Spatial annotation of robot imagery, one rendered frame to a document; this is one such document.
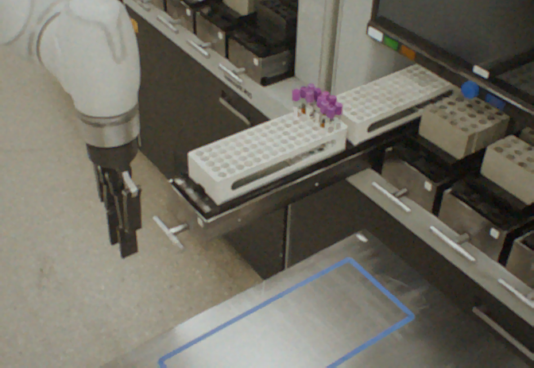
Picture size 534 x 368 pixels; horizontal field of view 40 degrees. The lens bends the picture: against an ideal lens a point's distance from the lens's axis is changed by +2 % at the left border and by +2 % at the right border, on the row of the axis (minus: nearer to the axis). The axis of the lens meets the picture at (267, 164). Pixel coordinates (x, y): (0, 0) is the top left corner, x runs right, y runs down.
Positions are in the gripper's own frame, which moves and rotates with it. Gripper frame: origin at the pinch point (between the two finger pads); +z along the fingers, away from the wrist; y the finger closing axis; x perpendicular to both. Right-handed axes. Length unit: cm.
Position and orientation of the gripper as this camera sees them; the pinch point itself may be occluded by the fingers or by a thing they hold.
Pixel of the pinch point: (122, 233)
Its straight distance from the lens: 124.3
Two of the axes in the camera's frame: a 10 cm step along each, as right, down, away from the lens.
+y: -5.9, -5.0, 6.3
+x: -8.1, 3.3, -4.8
